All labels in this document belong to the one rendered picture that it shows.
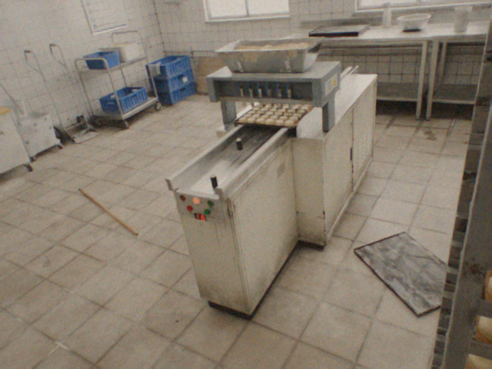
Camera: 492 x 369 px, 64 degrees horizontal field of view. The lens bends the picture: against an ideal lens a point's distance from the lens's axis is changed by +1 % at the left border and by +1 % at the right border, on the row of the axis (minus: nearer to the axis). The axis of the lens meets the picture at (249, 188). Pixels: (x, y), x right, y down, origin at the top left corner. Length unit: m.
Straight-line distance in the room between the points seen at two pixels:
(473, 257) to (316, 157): 1.72
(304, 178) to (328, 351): 0.96
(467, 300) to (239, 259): 1.41
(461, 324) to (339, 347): 1.51
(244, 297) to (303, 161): 0.85
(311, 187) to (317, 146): 0.28
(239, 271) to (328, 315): 0.59
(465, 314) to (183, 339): 1.81
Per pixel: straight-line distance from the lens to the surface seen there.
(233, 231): 1.84
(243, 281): 2.04
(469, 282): 0.64
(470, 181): 1.05
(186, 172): 1.94
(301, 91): 2.24
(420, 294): 2.44
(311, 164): 2.29
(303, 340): 2.19
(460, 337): 0.71
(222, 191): 1.69
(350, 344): 2.19
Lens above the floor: 1.72
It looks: 30 degrees down
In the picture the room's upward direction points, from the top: 8 degrees counter-clockwise
